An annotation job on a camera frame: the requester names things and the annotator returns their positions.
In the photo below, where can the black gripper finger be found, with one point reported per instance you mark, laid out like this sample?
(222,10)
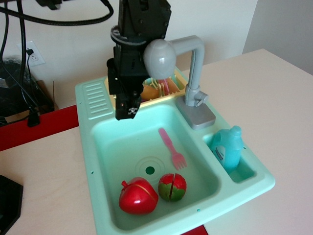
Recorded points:
(113,80)
(127,105)

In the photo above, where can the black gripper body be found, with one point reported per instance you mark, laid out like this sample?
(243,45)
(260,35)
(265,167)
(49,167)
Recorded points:
(127,55)

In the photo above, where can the grey toy faucet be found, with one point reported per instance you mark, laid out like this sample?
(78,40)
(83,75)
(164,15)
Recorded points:
(160,60)

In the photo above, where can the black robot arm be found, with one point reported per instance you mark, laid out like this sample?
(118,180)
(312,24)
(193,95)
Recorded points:
(139,23)

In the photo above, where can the pink toy plate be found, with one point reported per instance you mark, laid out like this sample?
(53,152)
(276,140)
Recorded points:
(164,86)

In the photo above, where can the yellow dish rack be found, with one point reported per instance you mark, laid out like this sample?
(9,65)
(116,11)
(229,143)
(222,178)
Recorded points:
(176,82)

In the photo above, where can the mint green toy sink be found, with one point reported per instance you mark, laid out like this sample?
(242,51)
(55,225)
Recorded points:
(119,150)

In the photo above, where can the pink toy fork in basin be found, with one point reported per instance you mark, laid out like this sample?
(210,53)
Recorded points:
(178,159)

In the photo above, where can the red toy apple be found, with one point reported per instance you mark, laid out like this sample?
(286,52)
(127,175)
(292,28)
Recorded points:
(138,197)

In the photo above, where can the red toy strawberry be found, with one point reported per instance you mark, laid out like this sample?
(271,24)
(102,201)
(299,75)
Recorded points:
(172,187)

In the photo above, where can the black clamp on table edge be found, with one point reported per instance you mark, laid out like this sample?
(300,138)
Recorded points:
(33,118)

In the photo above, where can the blue toy detergent bottle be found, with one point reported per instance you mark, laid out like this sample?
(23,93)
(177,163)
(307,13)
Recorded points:
(226,146)

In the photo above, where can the black block at left edge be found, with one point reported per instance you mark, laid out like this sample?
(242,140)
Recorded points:
(10,203)

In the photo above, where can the white wall outlet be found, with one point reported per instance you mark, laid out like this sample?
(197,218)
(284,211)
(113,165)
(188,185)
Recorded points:
(35,59)

